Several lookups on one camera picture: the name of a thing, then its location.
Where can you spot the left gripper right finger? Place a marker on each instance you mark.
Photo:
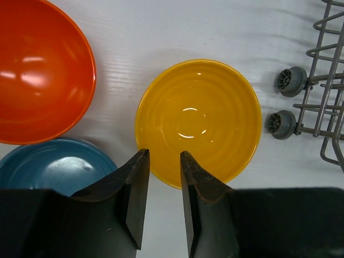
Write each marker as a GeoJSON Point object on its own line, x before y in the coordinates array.
{"type": "Point", "coordinates": [208, 221]}

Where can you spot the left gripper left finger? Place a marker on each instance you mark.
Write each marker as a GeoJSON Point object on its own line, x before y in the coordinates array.
{"type": "Point", "coordinates": [129, 185]}

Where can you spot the large yellow bowl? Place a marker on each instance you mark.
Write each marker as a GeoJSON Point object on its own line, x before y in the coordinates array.
{"type": "Point", "coordinates": [204, 107]}

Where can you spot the blue bowl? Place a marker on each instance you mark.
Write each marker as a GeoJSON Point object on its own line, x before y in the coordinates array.
{"type": "Point", "coordinates": [65, 165]}

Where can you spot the orange bowl left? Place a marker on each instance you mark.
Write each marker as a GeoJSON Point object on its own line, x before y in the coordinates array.
{"type": "Point", "coordinates": [48, 72]}

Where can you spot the grey wire dish rack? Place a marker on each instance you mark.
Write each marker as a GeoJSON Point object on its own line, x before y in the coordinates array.
{"type": "Point", "coordinates": [321, 111]}

